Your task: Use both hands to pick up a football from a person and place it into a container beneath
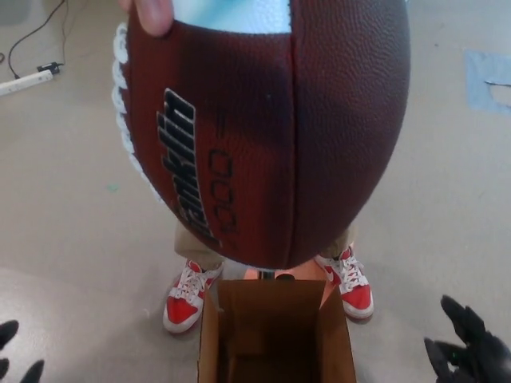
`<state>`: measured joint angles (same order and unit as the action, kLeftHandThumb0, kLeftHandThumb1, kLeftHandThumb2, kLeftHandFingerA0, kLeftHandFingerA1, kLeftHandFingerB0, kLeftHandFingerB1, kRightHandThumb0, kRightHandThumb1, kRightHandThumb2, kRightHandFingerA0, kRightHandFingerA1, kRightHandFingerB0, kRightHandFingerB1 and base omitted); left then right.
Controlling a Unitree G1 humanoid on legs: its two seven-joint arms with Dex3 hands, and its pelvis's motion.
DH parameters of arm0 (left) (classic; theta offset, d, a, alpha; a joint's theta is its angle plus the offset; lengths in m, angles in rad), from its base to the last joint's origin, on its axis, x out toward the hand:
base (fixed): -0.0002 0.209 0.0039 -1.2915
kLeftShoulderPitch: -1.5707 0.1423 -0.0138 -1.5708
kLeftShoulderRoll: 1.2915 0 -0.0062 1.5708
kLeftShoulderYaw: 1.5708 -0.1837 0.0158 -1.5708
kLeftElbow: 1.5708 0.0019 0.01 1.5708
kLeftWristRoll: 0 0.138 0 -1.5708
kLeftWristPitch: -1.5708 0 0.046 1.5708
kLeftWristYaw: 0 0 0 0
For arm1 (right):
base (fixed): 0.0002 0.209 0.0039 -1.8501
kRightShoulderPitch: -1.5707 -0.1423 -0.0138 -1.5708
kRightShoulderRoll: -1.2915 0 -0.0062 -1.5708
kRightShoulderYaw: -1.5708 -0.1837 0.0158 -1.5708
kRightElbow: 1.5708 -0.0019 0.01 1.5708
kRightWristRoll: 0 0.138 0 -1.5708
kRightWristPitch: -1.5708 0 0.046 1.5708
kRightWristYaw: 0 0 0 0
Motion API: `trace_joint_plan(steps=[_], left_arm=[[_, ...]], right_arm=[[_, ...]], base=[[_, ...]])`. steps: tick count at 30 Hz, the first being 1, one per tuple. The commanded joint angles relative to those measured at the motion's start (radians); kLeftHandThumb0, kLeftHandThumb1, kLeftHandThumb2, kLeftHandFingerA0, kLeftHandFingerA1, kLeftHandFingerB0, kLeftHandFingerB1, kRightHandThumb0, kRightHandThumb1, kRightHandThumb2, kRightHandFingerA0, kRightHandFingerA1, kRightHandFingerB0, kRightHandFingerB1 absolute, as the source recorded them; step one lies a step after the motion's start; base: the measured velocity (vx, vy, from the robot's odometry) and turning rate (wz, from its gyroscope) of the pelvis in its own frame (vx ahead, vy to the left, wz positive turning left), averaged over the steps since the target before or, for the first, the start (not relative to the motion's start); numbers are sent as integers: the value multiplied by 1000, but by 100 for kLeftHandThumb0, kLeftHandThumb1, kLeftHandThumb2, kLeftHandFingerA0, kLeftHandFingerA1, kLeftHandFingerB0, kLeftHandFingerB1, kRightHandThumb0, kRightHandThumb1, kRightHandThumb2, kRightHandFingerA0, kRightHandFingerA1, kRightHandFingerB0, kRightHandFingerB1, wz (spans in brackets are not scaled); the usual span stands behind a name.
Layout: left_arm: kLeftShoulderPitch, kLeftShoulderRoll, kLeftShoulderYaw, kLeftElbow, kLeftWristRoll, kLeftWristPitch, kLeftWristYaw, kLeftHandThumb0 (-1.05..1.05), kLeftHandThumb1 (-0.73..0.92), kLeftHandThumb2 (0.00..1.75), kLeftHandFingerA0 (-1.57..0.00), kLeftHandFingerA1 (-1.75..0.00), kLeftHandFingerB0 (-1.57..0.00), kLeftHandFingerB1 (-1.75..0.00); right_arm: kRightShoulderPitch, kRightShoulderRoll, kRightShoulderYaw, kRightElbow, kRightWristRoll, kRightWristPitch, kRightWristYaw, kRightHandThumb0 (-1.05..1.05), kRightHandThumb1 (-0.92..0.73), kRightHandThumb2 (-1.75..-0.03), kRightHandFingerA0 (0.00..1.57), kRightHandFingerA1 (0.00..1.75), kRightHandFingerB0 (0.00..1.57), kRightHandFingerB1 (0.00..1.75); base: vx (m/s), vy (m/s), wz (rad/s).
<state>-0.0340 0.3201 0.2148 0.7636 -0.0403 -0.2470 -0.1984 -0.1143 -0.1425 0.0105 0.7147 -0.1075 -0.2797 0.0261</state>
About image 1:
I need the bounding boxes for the khaki cargo pants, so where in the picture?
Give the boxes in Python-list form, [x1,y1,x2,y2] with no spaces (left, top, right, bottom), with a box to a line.
[174,221,357,267]

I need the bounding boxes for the robot left black hand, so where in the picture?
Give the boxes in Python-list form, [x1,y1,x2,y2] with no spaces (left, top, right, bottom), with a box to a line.
[0,318,46,383]

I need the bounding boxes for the robot right black hand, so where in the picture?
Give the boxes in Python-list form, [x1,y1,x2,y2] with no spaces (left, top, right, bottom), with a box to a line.
[423,294,511,383]

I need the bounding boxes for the black hand air pump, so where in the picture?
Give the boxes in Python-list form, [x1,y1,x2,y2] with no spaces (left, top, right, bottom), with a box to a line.
[255,270,296,282]

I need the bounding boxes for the black power adapter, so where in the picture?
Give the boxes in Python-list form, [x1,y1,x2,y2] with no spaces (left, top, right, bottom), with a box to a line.
[36,61,65,75]

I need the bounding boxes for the brown cardboard box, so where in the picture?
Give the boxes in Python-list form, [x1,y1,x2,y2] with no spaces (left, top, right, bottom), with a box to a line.
[198,278,358,383]

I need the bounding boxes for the brown leather football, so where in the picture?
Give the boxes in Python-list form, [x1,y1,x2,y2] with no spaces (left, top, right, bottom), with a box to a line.
[110,0,411,269]

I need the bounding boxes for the red white sneaker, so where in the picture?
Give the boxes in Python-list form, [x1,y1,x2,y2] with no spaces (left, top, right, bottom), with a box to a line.
[314,246,374,320]
[162,258,225,335]

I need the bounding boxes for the person right hand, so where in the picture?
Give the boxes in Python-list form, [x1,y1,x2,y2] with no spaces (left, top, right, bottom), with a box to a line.
[119,0,177,38]

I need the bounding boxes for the blue floor tape patch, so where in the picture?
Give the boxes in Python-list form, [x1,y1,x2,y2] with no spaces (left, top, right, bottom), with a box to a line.
[464,49,511,116]

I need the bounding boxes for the thin black cable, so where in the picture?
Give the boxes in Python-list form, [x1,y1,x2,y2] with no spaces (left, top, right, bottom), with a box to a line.
[7,0,67,80]

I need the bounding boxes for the orange flat board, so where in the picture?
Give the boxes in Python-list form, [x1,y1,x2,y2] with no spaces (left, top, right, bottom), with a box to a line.
[233,261,341,297]

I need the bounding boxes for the white power strip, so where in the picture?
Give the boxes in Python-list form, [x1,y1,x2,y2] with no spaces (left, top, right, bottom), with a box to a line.
[0,70,53,97]

